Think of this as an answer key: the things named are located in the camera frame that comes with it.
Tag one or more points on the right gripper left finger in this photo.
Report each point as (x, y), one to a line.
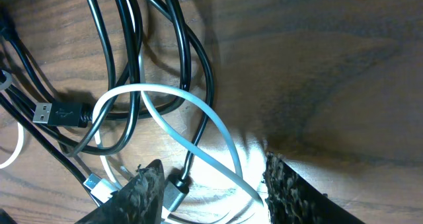
(140, 201)

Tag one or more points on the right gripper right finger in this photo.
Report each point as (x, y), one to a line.
(291, 199)

